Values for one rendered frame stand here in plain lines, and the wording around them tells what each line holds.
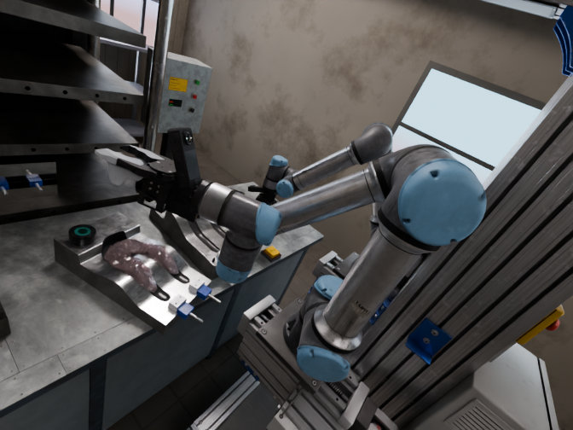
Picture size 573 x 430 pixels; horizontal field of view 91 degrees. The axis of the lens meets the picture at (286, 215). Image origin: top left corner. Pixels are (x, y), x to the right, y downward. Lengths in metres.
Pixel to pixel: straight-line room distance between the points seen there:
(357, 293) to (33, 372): 0.88
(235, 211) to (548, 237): 0.63
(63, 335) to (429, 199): 1.05
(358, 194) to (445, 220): 0.20
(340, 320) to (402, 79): 2.49
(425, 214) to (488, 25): 2.48
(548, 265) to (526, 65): 2.13
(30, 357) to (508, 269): 1.24
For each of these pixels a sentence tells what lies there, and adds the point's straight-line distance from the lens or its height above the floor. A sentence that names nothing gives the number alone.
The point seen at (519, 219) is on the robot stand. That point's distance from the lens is 0.77.
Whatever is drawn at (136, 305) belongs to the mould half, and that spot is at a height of 0.86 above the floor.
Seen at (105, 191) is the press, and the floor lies 0.78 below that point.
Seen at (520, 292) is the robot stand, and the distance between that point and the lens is 0.83.
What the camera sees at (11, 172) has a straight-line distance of 1.61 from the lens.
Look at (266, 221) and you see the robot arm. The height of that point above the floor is 1.46.
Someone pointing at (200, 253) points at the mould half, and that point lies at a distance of 1.28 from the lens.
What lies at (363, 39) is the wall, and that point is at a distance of 3.08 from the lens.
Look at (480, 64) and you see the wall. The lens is 2.80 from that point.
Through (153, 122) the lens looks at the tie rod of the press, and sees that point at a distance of 1.62.
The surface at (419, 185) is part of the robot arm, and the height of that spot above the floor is 1.64.
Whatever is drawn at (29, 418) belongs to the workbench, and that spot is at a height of 0.57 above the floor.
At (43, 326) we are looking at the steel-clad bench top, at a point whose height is 0.80.
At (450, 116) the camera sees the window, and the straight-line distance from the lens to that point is 2.75.
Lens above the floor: 1.74
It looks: 29 degrees down
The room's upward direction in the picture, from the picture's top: 24 degrees clockwise
